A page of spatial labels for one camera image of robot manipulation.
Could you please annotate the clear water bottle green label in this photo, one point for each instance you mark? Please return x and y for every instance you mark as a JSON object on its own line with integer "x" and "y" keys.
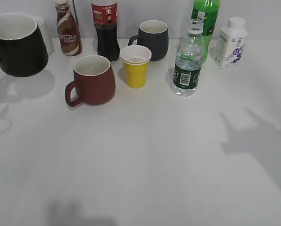
{"x": 189, "y": 59}

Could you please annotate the black conical mug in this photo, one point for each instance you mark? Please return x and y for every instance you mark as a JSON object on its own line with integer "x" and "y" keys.
{"x": 22, "y": 50}

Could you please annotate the red ceramic mug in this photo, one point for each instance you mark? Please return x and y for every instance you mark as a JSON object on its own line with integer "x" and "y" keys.
{"x": 93, "y": 84}

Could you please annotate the dark grey round mug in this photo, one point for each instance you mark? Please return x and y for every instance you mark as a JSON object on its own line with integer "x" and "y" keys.
{"x": 154, "y": 35}

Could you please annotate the white ceramic mug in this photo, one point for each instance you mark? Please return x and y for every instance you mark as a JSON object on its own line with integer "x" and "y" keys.
{"x": 45, "y": 34}

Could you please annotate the yellow paper cup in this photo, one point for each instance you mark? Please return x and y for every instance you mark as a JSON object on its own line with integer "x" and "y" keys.
{"x": 136, "y": 74}

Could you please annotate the inner white paper cup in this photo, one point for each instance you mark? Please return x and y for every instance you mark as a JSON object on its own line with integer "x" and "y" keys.
{"x": 135, "y": 54}

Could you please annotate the Nescafe coffee bottle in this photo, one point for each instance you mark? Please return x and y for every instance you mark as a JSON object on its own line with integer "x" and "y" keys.
{"x": 68, "y": 33}

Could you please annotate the cola bottle red label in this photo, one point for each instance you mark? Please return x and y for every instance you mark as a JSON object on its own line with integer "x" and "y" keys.
{"x": 105, "y": 15}

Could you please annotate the white yogurt drink bottle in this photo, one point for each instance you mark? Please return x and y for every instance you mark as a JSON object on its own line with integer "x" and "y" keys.
{"x": 231, "y": 43}

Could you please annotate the green soda bottle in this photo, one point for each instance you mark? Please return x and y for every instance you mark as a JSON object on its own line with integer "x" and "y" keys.
{"x": 207, "y": 12}

